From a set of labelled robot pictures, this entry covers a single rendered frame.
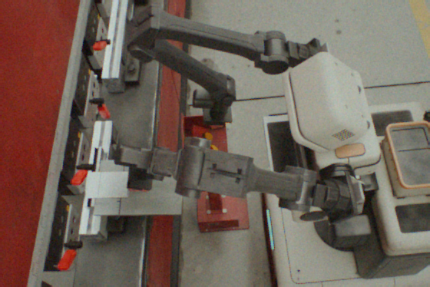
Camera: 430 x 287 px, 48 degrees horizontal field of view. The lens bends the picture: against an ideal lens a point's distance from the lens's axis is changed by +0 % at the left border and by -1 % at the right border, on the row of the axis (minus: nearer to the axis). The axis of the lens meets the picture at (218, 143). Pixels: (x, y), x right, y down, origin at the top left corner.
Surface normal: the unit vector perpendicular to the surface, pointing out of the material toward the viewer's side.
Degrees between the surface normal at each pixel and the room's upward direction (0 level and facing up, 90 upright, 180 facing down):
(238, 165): 22
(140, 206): 0
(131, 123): 0
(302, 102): 42
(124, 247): 0
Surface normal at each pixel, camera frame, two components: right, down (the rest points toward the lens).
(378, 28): -0.06, -0.46
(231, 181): -0.11, -0.09
